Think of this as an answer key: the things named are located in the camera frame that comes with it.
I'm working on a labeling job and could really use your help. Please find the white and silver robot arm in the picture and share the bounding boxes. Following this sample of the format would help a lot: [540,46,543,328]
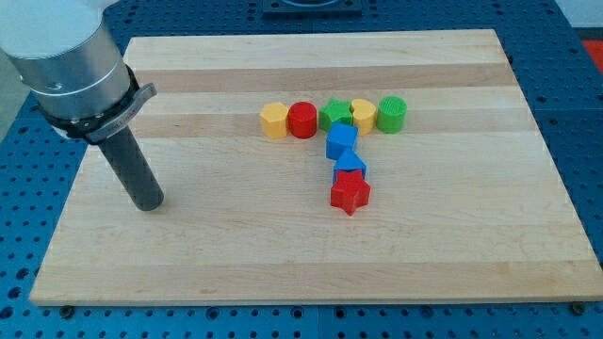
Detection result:
[1,0,156,144]

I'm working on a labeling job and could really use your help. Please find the red star block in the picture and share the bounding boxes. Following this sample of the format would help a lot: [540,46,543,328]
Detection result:
[330,169,371,216]

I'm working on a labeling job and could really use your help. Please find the green star block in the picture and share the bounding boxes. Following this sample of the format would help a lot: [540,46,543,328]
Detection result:
[318,98,352,132]

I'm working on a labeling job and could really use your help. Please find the blue triangle block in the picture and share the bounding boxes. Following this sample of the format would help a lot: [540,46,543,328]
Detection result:
[333,148,367,183]

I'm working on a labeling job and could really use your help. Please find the blue cube block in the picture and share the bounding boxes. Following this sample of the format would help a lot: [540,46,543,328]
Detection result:
[325,122,358,160]

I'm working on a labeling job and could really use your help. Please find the red cylinder block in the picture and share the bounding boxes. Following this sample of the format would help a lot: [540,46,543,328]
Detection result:
[287,102,318,138]

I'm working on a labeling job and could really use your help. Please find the yellow hexagon block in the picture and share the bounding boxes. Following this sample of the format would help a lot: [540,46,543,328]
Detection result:
[260,102,289,139]

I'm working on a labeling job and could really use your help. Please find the light wooden board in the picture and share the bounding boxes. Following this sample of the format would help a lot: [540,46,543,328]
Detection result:
[30,29,602,306]

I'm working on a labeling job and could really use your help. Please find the yellow heart block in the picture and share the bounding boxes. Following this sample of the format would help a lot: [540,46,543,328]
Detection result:
[350,99,377,136]

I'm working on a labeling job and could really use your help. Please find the green cylinder block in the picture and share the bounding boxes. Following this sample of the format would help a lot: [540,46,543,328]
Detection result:
[376,96,407,134]

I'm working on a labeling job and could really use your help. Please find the dark grey cylindrical pointer rod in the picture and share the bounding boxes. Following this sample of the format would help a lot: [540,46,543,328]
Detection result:
[99,127,164,211]

